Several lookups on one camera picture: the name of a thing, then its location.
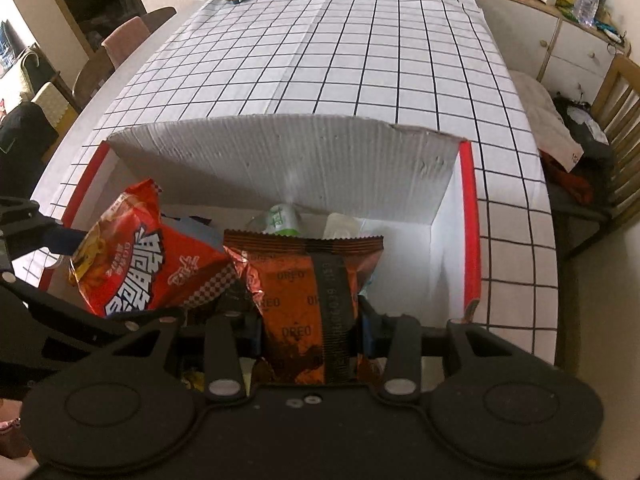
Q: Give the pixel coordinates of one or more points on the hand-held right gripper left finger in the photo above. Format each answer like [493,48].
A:
[222,345]

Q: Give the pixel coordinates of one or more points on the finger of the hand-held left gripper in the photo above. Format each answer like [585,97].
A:
[67,240]
[75,312]

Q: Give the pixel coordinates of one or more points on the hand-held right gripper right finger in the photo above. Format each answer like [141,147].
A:
[369,337]

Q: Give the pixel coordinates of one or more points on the brown orange snack packet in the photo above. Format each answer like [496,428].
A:
[300,300]

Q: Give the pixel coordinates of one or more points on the red snack packet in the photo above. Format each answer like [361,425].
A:
[145,265]

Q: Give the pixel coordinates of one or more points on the green snack packet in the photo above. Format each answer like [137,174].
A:
[280,220]

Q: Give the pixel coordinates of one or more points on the person's left hand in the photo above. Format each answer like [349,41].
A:
[12,435]

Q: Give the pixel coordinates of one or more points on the black cloth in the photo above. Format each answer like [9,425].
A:
[25,140]

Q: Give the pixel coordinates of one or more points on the yellow stool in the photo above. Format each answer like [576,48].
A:
[52,102]

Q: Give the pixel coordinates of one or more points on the dark wooden chair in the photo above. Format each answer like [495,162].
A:
[95,77]

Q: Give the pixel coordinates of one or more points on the pink cloth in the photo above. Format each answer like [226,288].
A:
[125,40]

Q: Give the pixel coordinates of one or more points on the dark bookshelf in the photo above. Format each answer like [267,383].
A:
[95,0]

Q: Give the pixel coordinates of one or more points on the dark red cloth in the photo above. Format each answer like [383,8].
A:
[567,180]

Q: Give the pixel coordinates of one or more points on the white black checkered tablecloth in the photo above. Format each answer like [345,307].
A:
[350,60]

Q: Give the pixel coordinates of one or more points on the white cloth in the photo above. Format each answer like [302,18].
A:
[537,110]

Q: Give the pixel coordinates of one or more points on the black bag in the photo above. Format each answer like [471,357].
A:
[585,130]

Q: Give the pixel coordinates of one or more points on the light wooden slatted chair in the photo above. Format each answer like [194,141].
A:
[620,110]

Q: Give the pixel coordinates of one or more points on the white cabinet with wooden top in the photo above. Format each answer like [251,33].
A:
[520,30]

